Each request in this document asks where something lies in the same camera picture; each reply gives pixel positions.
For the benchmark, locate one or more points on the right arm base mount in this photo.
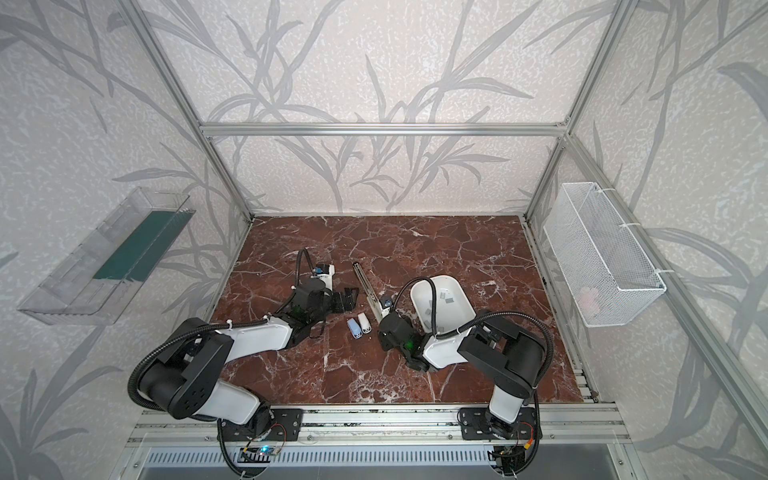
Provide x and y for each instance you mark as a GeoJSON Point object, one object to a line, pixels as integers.
{"type": "Point", "coordinates": [479, 424]}

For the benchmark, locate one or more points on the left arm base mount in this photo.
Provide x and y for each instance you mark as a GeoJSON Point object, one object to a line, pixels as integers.
{"type": "Point", "coordinates": [277, 425]}

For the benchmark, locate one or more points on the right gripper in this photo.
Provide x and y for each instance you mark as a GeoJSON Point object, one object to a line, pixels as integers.
{"type": "Point", "coordinates": [386, 318]}

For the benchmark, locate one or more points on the aluminium front rail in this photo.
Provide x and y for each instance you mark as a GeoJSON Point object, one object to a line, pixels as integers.
{"type": "Point", "coordinates": [397, 424]}

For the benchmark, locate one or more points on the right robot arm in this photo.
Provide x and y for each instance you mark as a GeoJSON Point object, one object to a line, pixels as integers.
{"type": "Point", "coordinates": [512, 349]}

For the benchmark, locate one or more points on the clear plastic wall bin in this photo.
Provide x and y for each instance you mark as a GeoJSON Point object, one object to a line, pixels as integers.
{"type": "Point", "coordinates": [95, 283]}

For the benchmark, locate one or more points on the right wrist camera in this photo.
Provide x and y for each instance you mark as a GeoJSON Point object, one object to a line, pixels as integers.
{"type": "Point", "coordinates": [386, 304]}

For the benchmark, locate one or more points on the white wire mesh basket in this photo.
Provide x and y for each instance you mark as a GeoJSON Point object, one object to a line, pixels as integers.
{"type": "Point", "coordinates": [609, 275]}

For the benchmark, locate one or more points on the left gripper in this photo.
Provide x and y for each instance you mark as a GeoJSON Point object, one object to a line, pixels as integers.
{"type": "Point", "coordinates": [336, 300]}

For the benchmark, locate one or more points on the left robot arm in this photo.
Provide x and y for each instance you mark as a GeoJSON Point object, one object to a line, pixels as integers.
{"type": "Point", "coordinates": [182, 376]}

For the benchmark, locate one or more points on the white plastic tray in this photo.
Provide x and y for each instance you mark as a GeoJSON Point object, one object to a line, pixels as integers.
{"type": "Point", "coordinates": [449, 316]}

